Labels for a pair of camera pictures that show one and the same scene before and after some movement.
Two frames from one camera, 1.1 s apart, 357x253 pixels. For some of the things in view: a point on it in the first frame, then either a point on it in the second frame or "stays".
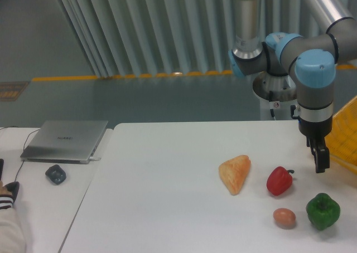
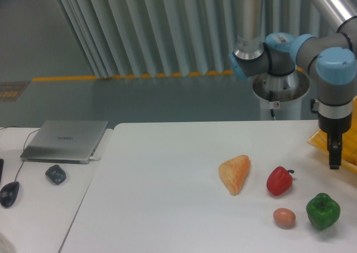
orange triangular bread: x=234 y=173 stays
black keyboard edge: x=1 y=165 stays
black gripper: x=315 y=132 -> x=334 y=128
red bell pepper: x=279 y=180 stays
